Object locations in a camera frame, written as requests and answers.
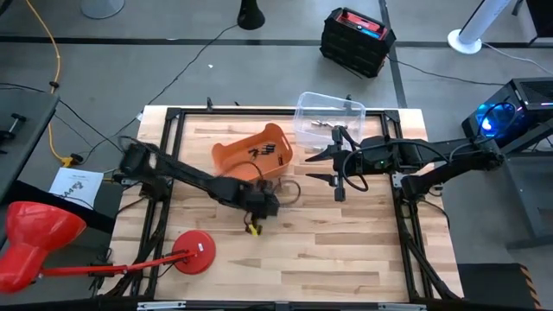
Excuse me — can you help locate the orange plastic bin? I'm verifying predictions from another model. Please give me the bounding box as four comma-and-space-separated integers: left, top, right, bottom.
211, 122, 295, 183

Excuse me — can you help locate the black computer stand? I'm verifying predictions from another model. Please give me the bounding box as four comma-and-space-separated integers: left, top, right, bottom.
500, 129, 553, 251

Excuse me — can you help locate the clear plastic container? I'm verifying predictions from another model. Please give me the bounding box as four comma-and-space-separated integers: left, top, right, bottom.
293, 91, 367, 150

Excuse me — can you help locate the black toolbox with red lid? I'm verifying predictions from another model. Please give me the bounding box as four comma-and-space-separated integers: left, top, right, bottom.
319, 6, 397, 79

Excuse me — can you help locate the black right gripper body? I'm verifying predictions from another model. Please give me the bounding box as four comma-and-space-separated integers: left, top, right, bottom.
331, 126, 392, 203

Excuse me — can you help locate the black aluminium table frame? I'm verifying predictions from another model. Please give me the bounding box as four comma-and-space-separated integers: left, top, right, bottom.
102, 105, 461, 303

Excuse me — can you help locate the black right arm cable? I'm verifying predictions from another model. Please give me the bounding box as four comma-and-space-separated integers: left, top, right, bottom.
340, 140, 438, 193

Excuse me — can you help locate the grey work table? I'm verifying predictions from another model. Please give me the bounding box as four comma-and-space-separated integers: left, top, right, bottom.
0, 90, 60, 204

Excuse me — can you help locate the yellow extension cable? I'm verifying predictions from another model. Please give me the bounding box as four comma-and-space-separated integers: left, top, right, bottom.
23, 0, 83, 168

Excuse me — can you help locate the black floor cable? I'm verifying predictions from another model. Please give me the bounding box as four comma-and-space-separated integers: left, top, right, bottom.
77, 23, 239, 166
385, 54, 507, 87

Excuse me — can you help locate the white round side table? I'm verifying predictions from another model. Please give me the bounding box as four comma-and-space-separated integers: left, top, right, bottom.
79, 0, 126, 21

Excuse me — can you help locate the white tower fan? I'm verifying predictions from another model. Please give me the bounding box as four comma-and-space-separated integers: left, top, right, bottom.
447, 0, 514, 55

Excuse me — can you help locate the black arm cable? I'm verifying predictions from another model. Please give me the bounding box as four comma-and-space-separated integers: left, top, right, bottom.
224, 160, 302, 207
340, 140, 438, 193

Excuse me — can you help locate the black pillar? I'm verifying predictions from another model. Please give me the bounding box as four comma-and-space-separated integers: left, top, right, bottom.
527, 0, 553, 47

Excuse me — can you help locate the white paper sheet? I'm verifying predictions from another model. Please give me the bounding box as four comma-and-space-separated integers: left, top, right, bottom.
48, 167, 105, 211

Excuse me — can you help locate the black yellow striped mat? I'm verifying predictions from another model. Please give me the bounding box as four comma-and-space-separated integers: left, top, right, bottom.
456, 262, 542, 310

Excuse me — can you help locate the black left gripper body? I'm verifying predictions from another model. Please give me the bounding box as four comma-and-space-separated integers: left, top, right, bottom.
241, 185, 282, 238

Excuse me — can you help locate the black computer tower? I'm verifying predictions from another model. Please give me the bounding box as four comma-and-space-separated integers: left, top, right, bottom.
461, 76, 553, 150

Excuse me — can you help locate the red desk lamp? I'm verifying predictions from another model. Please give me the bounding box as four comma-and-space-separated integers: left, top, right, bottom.
0, 200, 217, 295

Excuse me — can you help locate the black handled tool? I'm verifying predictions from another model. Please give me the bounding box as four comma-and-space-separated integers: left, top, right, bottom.
0, 112, 28, 146

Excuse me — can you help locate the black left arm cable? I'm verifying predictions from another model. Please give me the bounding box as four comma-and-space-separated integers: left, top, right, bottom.
224, 160, 302, 207

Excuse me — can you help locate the white fan cable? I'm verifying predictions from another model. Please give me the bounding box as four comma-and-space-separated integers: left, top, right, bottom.
480, 41, 553, 77

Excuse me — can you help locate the black cone stand base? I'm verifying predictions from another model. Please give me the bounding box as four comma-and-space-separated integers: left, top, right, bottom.
236, 0, 266, 31

